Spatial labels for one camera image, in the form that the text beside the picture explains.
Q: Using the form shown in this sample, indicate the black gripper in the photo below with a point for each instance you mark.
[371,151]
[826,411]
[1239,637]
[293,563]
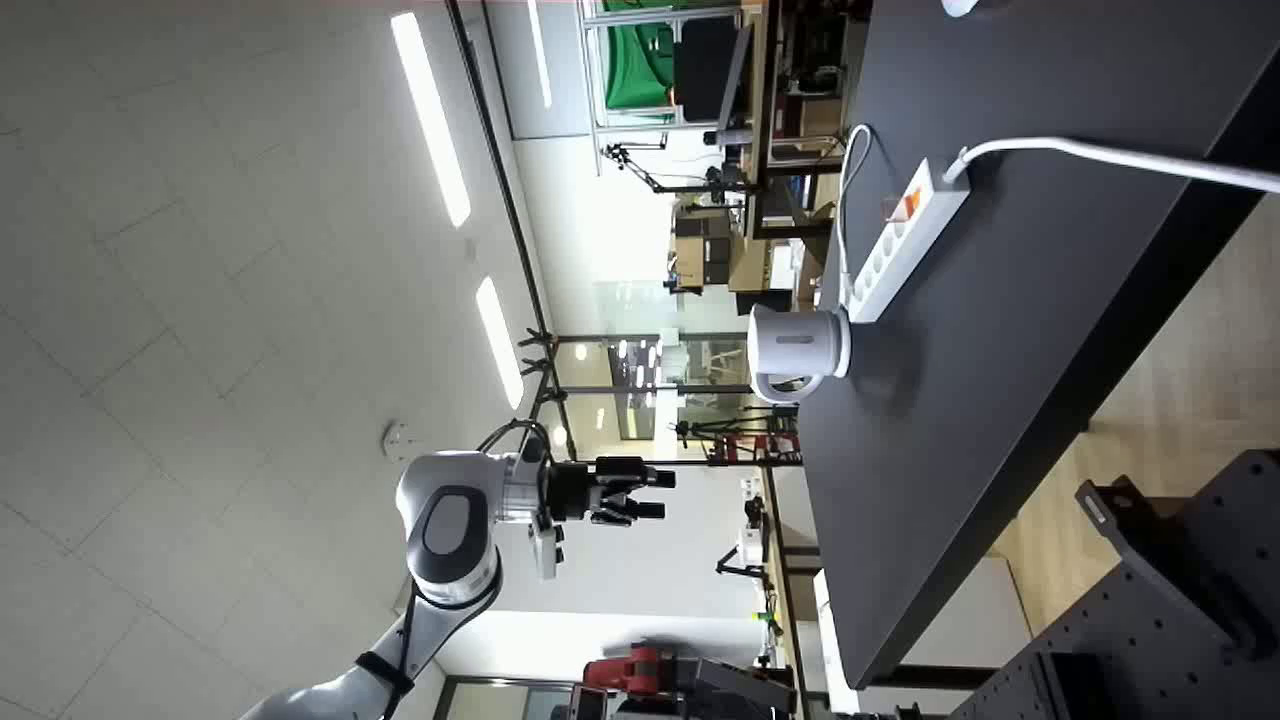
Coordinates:
[568,491]

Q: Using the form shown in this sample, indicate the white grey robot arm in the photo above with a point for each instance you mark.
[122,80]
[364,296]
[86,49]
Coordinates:
[446,542]

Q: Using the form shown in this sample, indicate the black tripod stand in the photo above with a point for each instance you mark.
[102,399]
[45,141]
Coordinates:
[625,393]

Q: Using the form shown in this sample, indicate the red machine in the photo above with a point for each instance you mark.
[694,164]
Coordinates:
[632,673]

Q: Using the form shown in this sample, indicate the short ceiling light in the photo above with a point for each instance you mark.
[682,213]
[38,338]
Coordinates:
[500,343]

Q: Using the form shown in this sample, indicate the wooden shelving unit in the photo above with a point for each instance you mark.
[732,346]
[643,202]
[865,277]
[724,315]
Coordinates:
[786,145]

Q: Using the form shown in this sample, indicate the long ceiling light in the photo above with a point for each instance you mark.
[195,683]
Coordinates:
[431,116]

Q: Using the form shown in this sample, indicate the black perforated board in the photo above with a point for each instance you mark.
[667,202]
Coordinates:
[1135,640]

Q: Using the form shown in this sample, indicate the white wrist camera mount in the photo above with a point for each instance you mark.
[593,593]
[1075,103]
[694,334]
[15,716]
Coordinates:
[548,547]

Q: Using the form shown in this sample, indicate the green board in white frame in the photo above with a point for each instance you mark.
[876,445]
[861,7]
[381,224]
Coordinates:
[638,63]

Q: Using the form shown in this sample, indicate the black metal bracket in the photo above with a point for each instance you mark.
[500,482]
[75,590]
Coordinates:
[1162,555]

